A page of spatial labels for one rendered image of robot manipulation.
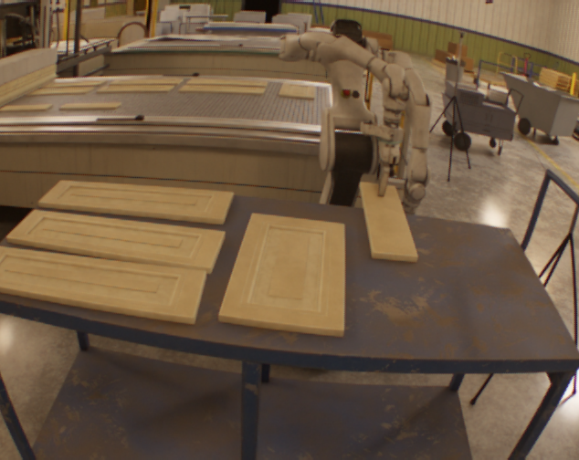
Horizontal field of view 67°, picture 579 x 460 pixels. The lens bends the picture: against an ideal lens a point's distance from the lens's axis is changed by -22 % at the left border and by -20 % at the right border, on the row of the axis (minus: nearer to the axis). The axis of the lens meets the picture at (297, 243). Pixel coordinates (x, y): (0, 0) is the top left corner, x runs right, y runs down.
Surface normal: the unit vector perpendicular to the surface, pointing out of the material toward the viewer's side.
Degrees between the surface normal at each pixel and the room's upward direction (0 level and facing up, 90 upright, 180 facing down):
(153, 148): 90
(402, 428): 0
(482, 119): 90
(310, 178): 90
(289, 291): 0
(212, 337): 0
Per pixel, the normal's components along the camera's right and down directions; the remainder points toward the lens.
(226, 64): -0.04, 0.47
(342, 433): 0.09, -0.88
